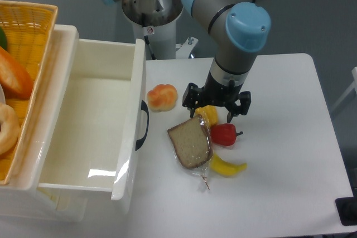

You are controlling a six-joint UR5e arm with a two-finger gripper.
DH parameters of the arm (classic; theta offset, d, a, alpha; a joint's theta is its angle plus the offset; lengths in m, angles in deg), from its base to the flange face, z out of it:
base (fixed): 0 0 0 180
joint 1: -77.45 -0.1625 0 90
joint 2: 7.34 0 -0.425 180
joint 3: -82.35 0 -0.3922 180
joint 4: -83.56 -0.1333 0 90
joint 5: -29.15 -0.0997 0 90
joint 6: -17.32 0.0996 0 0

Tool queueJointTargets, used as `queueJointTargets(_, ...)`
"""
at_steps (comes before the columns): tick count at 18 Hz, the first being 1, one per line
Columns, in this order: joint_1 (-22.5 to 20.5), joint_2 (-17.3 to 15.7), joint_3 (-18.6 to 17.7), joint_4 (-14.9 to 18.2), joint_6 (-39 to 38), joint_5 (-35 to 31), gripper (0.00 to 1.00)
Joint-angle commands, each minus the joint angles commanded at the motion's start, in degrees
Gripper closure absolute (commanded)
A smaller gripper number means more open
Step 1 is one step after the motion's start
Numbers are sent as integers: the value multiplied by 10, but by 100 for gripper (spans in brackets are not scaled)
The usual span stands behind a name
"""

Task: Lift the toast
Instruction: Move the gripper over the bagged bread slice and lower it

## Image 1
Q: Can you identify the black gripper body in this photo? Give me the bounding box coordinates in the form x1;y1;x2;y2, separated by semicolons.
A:
200;67;245;107

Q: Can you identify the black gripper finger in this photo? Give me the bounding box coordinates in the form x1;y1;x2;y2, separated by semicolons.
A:
226;91;251;123
182;82;202;118

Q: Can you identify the bagged toast slice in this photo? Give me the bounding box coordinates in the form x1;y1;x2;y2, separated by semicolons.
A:
167;115;213;191

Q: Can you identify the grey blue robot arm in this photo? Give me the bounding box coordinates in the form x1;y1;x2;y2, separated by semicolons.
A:
102;0;271;120

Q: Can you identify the yellow bell pepper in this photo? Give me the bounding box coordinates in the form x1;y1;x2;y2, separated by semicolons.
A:
195;105;219;128

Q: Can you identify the orange bread roll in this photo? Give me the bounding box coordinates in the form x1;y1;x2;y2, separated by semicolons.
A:
147;84;178;111

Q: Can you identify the red bell pepper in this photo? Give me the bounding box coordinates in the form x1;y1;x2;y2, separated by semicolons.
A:
210;123;243;147

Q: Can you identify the yellow banana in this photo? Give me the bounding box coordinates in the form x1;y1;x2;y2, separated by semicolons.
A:
210;153;248;177

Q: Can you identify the white plastic drawer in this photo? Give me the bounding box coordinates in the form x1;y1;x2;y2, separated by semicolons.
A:
39;39;148;203

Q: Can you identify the black device at edge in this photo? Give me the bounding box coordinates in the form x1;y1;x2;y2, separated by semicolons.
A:
335;197;356;226

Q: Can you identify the orange baguette loaf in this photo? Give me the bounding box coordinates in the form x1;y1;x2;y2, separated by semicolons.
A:
1;47;34;100

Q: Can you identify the yellow wicker basket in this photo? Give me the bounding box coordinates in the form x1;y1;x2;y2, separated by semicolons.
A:
1;0;58;185

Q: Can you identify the beige bagel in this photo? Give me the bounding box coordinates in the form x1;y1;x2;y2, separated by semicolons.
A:
0;103;20;154

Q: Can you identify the green vegetable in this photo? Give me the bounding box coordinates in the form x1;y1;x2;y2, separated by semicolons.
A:
0;28;8;51

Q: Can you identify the white drawer cabinet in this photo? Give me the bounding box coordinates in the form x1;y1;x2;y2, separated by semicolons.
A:
1;25;89;222

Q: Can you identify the black base cable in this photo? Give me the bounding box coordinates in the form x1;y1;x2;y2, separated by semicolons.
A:
141;12;157;61

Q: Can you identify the white frame at right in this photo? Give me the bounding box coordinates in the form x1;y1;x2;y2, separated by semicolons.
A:
330;67;356;117

